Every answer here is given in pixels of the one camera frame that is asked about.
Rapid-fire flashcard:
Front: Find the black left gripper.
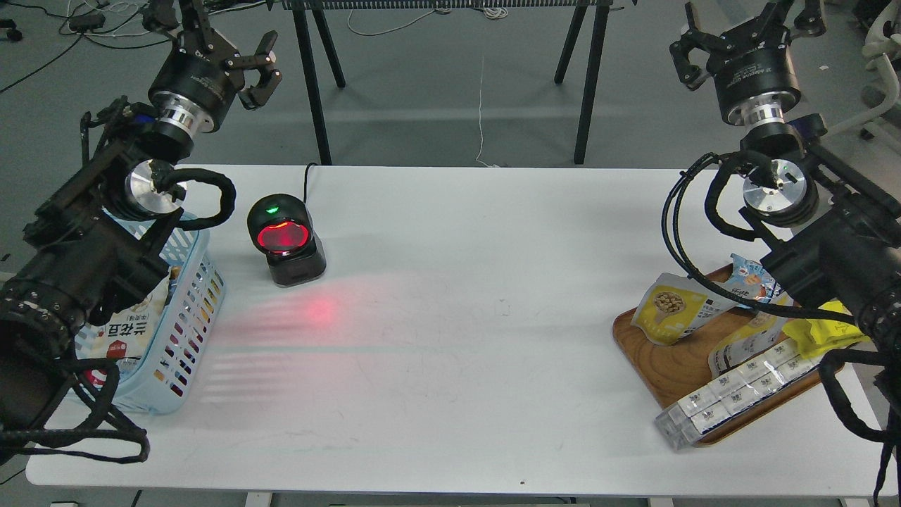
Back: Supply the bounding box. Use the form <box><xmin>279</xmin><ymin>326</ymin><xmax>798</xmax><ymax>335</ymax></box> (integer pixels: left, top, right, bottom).
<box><xmin>144</xmin><ymin>1</ymin><xmax>282</xmax><ymax>132</ymax></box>

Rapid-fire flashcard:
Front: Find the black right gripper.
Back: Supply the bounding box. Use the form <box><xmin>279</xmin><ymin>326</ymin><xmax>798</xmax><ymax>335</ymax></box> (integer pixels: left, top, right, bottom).
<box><xmin>669</xmin><ymin>0</ymin><xmax>828</xmax><ymax>127</ymax></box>

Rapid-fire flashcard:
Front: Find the yellow white nut snack pouch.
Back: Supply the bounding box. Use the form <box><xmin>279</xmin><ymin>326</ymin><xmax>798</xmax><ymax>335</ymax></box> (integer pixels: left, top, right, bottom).
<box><xmin>631</xmin><ymin>273</ymin><xmax>736</xmax><ymax>346</ymax></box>

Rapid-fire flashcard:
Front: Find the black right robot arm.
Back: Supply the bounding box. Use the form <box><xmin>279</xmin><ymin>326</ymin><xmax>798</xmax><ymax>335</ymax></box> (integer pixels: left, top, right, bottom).
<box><xmin>662</xmin><ymin>1</ymin><xmax>900</xmax><ymax>493</ymax></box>

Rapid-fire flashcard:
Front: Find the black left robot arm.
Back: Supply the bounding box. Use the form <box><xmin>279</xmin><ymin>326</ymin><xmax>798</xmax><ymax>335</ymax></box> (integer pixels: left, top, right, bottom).
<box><xmin>1</xmin><ymin>1</ymin><xmax>282</xmax><ymax>464</ymax></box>

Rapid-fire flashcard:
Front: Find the blue cookie snack packet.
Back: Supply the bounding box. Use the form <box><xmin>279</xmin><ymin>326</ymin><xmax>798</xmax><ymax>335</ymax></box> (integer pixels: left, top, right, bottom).
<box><xmin>725</xmin><ymin>253</ymin><xmax>793</xmax><ymax>305</ymax></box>

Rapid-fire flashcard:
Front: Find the light blue plastic basket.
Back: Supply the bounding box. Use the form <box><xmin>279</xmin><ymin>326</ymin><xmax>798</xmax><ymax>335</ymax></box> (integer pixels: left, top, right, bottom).
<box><xmin>113</xmin><ymin>229</ymin><xmax>226</xmax><ymax>414</ymax></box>

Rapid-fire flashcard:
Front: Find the white yellow standing snack pouch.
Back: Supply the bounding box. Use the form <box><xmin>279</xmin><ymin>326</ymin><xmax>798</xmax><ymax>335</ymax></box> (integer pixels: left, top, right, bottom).
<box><xmin>707</xmin><ymin>312</ymin><xmax>788</xmax><ymax>377</ymax></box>

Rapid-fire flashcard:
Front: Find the white orange snack bag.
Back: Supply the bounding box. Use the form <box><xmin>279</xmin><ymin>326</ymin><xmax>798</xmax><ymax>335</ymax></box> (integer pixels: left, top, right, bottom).
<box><xmin>75</xmin><ymin>266</ymin><xmax>181</xmax><ymax>360</ymax></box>

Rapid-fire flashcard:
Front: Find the yellow cartoon snack packet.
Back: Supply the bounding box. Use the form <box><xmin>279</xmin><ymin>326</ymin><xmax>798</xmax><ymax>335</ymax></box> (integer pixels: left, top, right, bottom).
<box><xmin>782</xmin><ymin>320</ymin><xmax>870</xmax><ymax>360</ymax></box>

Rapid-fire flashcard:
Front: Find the red green snack packet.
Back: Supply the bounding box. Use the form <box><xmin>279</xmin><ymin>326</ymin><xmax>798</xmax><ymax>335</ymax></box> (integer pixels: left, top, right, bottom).
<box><xmin>84</xmin><ymin>359</ymin><xmax>126</xmax><ymax>389</ymax></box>

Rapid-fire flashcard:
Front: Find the white office chair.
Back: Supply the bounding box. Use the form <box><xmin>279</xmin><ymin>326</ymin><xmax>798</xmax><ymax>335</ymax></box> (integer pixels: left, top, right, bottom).
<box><xmin>827</xmin><ymin>1</ymin><xmax>899</xmax><ymax>152</ymax></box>

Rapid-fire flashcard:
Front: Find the black barcode scanner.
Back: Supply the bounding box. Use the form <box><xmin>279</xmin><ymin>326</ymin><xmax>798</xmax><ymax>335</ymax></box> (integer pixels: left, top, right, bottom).
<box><xmin>247</xmin><ymin>193</ymin><xmax>327</xmax><ymax>287</ymax></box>

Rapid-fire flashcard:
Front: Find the round-cornered wooden tray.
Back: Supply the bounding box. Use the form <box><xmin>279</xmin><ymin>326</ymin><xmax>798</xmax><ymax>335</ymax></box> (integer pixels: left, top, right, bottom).
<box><xmin>612</xmin><ymin>295</ymin><xmax>820</xmax><ymax>445</ymax></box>

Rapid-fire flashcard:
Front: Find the black trestle table frame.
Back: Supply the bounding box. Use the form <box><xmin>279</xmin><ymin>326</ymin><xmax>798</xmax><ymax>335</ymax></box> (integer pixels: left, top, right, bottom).
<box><xmin>286</xmin><ymin>1</ymin><xmax>629</xmax><ymax>165</ymax></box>

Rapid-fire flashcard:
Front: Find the black power adapter with cables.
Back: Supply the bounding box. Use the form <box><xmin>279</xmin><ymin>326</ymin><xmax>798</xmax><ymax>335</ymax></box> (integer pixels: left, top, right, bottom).
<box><xmin>1</xmin><ymin>1</ymin><xmax>168</xmax><ymax>94</ymax></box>

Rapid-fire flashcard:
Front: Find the white cable on floor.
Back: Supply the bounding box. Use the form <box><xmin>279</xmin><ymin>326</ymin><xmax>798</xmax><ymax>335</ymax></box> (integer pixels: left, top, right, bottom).
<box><xmin>347</xmin><ymin>0</ymin><xmax>509</xmax><ymax>168</ymax></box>

